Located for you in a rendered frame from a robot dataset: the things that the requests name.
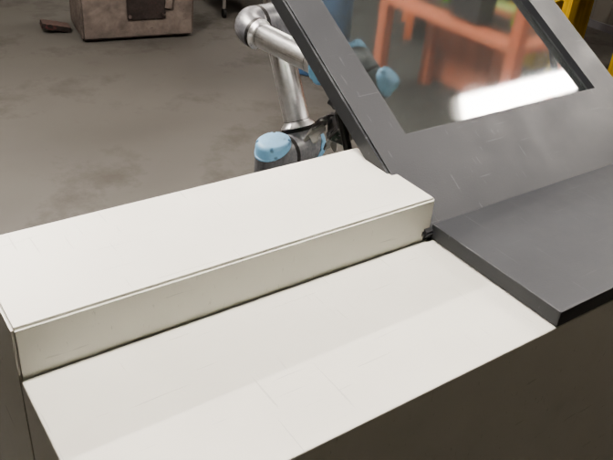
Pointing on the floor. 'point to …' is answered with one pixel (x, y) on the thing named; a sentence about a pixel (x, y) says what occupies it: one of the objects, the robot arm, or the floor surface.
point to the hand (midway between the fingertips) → (316, 141)
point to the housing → (378, 355)
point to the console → (186, 262)
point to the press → (127, 18)
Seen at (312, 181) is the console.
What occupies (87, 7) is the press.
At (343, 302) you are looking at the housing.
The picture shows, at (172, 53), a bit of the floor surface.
